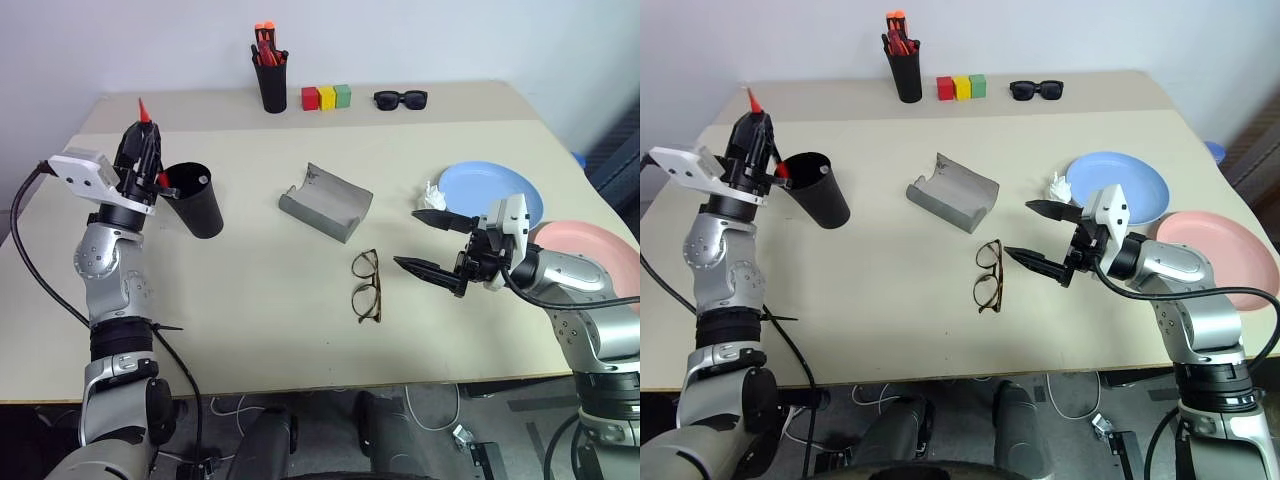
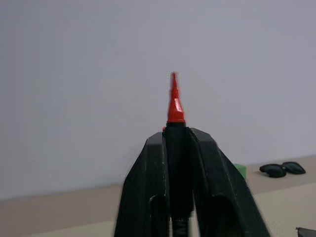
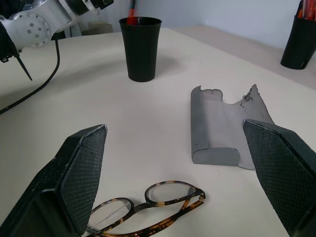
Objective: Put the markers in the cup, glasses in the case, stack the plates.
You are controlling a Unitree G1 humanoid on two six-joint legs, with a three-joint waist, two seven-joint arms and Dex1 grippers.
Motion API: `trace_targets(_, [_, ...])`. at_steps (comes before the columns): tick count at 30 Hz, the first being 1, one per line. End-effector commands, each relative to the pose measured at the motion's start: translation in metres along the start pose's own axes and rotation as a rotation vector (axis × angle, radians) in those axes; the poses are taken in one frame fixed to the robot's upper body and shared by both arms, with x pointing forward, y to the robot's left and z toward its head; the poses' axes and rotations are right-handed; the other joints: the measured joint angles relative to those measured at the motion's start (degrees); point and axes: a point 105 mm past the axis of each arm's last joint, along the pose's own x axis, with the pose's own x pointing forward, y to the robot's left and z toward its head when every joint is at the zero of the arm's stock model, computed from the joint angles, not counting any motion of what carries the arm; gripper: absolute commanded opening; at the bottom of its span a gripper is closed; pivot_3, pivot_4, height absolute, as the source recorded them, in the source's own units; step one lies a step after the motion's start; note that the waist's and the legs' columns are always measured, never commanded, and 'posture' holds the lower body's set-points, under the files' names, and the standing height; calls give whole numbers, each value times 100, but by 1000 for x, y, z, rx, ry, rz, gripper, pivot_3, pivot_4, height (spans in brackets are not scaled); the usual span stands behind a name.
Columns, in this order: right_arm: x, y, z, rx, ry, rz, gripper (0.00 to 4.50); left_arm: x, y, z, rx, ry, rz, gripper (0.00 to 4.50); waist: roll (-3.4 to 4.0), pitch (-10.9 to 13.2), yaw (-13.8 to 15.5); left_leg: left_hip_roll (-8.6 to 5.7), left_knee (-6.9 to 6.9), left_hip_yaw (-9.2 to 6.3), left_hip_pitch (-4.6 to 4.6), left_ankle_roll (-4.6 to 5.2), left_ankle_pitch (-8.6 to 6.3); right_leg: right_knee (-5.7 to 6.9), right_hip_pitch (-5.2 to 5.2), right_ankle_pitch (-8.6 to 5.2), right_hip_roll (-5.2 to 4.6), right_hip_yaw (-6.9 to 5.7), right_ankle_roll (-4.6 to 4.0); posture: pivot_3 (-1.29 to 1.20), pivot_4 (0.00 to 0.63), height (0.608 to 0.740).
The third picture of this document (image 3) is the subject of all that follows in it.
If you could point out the red and black marker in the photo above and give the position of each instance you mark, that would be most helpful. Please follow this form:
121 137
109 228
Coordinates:
131 13

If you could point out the black pen holder cup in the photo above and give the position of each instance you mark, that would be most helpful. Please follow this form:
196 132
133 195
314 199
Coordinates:
297 44

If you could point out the black plastic cup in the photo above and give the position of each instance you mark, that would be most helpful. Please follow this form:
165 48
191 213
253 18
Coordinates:
140 51

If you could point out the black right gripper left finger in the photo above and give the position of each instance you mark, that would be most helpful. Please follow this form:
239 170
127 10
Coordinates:
74 172

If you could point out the grey glasses case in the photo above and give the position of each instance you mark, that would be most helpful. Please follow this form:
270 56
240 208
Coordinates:
214 128

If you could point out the orange marker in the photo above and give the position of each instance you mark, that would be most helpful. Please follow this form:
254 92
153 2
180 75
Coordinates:
300 12

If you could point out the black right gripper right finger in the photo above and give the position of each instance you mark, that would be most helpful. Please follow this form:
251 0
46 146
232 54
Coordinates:
279 168

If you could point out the tortoiseshell eyeglasses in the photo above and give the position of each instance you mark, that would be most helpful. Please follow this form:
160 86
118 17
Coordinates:
161 204

